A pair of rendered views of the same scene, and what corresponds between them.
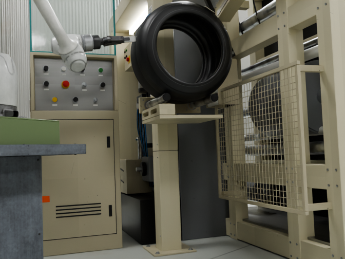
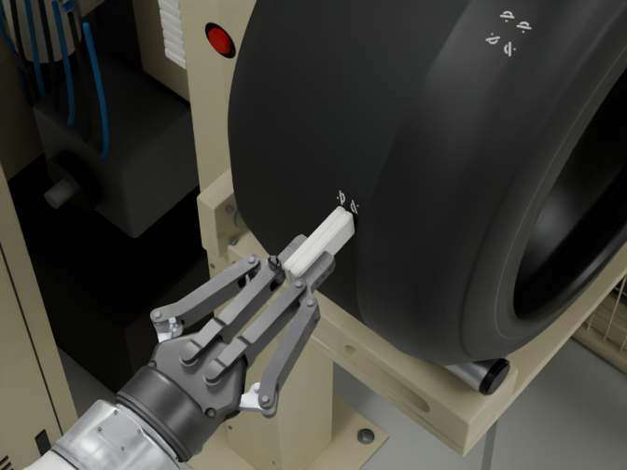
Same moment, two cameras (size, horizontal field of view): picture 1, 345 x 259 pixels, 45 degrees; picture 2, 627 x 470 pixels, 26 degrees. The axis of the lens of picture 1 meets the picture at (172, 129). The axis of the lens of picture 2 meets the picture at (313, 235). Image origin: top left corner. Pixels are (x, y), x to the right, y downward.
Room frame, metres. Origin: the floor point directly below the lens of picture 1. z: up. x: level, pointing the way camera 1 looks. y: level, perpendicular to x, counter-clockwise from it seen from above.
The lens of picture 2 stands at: (1.68, 0.53, 2.13)
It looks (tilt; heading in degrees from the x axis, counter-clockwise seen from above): 55 degrees down; 330
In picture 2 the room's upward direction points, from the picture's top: straight up
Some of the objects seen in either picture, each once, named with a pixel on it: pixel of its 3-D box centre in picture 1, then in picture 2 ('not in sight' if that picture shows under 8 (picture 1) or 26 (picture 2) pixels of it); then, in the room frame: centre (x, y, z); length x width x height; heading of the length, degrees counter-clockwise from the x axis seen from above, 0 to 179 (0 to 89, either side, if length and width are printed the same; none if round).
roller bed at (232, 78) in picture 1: (221, 84); not in sight; (2.73, -0.34, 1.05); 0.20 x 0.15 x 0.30; 19
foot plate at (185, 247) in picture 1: (168, 247); (280, 442); (2.63, 0.05, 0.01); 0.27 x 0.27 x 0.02; 19
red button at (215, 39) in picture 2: not in sight; (222, 38); (2.61, 0.11, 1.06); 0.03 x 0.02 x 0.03; 19
